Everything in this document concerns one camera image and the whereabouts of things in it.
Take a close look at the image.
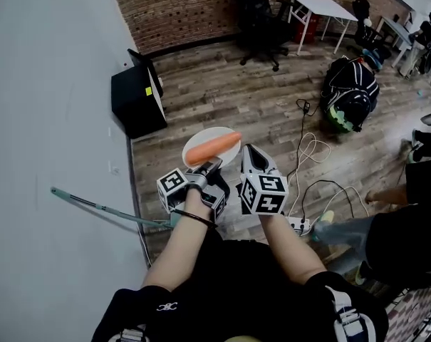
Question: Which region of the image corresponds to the black cable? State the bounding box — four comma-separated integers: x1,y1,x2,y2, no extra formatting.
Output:
285,98,355,224

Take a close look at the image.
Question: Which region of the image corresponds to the orange carrot food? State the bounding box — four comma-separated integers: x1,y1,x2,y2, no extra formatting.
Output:
185,131,242,167

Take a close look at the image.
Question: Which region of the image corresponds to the black mini fridge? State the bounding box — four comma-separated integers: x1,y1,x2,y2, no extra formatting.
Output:
110,48,168,140

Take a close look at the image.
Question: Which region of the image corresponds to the red box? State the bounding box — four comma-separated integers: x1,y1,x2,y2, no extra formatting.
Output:
293,12,320,45

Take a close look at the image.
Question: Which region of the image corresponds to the white folding table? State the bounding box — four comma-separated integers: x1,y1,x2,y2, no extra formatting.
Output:
285,0,359,57

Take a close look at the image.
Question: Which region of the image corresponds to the person's right forearm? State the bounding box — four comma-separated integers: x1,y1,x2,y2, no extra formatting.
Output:
259,212,327,285

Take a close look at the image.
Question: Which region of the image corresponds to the person's left forearm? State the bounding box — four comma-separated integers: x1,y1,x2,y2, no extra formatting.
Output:
141,187,217,292

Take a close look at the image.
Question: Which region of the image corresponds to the person's black clothing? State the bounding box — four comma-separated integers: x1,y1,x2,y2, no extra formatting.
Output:
91,226,390,342

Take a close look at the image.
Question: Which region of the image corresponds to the green mop handle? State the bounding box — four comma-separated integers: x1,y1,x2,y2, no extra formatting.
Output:
50,187,174,230

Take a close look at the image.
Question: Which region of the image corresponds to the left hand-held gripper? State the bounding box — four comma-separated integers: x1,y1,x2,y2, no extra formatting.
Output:
157,157,232,224

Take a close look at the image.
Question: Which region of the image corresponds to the white cable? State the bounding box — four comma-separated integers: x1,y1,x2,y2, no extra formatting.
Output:
288,131,370,224

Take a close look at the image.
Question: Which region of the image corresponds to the black wrist band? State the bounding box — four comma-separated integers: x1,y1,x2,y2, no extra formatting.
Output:
171,207,218,229

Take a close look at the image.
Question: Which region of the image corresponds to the black office chair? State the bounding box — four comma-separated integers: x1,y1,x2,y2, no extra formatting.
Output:
350,0,393,61
230,0,291,73

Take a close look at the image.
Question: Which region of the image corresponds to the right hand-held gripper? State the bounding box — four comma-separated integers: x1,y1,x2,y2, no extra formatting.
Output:
238,143,289,216

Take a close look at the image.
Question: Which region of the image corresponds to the white desk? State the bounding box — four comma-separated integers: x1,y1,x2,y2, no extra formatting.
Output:
375,15,417,78

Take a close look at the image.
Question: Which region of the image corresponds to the white plate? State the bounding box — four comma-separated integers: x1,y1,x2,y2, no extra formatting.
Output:
182,126,242,170

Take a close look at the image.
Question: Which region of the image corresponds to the white power strip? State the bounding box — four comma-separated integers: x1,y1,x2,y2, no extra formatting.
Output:
287,216,313,235

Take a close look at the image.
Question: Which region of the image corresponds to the white harness strap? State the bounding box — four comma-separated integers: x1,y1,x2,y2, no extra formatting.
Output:
324,284,377,342

